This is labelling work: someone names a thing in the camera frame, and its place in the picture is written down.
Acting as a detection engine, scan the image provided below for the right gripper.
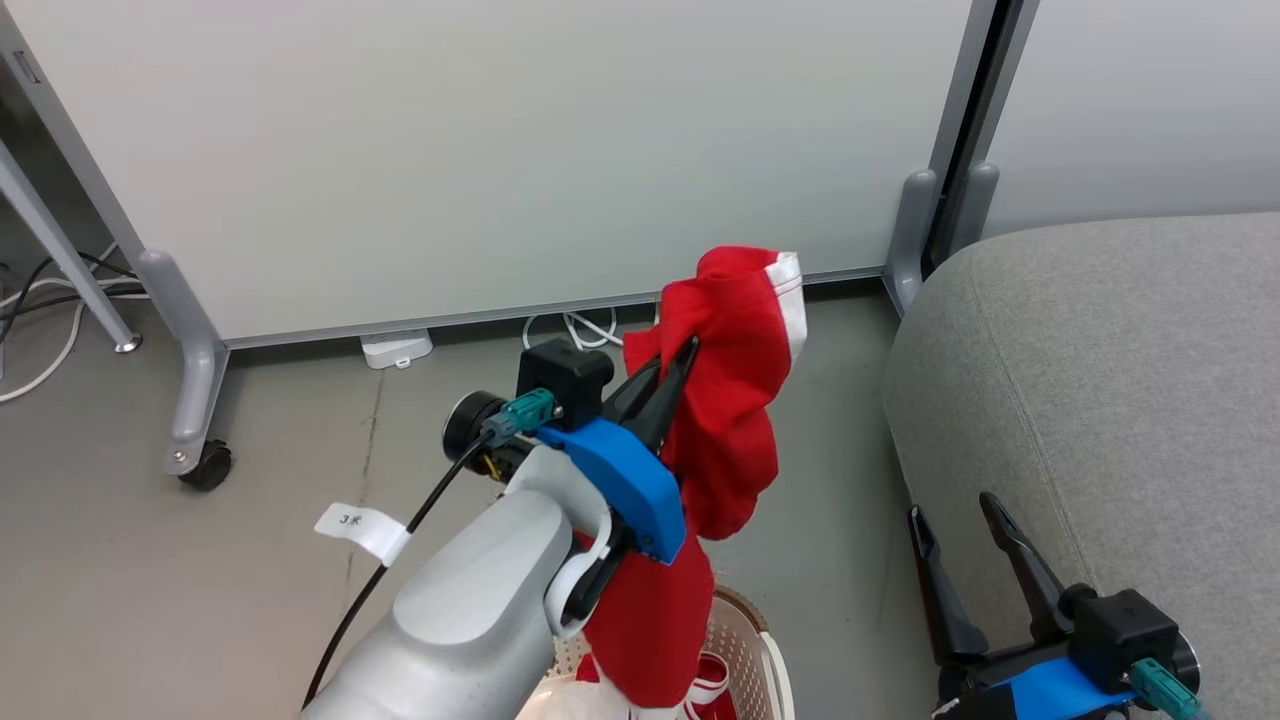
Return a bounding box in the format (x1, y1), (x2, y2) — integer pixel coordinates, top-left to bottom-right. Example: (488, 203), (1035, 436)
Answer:
(907, 492), (1141, 720)

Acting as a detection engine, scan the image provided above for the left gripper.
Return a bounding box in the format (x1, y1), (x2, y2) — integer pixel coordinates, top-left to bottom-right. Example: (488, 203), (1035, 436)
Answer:
(537, 337), (700, 638)

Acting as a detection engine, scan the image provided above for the red basketball jersey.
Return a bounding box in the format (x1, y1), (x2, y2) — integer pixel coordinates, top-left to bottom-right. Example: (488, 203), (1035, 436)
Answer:
(575, 245), (809, 720)

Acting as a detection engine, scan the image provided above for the white perforated laundry basket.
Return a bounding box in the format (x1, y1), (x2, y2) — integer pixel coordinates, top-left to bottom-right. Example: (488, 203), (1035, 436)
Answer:
(515, 585), (796, 720)

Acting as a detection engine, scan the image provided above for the grey fabric sofa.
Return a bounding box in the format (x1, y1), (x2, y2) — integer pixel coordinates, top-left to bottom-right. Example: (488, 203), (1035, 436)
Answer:
(882, 210), (1280, 720)

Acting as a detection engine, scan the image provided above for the small white power adapter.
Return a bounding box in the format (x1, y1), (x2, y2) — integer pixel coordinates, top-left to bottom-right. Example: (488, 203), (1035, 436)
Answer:
(360, 328), (434, 371)

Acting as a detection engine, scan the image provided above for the wide white partition panel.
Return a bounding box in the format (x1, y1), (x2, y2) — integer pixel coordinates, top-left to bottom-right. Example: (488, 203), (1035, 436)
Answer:
(0, 0), (1006, 479)

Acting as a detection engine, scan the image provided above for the white garment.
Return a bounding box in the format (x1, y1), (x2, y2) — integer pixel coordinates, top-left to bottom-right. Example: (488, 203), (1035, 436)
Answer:
(520, 675), (651, 720)

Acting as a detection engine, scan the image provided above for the black caster wheel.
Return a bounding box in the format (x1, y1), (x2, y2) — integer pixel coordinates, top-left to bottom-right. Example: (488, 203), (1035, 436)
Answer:
(178, 440), (234, 492)

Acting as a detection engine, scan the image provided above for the narrow white partition panel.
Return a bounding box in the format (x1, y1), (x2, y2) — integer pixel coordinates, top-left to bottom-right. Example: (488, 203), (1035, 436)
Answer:
(945, 0), (1280, 263)

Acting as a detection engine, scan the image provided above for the looped white cable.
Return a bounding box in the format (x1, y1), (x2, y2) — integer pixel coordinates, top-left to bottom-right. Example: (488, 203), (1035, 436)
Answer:
(522, 308), (623, 351)

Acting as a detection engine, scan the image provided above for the black cable green connector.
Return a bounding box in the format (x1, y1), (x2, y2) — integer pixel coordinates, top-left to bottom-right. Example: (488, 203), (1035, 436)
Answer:
(300, 388), (556, 711)

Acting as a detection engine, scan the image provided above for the white cable label tag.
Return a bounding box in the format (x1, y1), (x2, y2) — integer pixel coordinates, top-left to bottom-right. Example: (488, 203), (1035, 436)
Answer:
(314, 502), (411, 567)

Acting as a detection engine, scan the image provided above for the long white cable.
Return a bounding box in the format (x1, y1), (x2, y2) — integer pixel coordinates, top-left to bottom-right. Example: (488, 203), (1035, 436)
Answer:
(0, 240), (146, 403)

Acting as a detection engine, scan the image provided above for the grey metal desk frame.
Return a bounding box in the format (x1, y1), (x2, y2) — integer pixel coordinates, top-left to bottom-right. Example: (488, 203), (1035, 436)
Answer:
(0, 135), (143, 355)

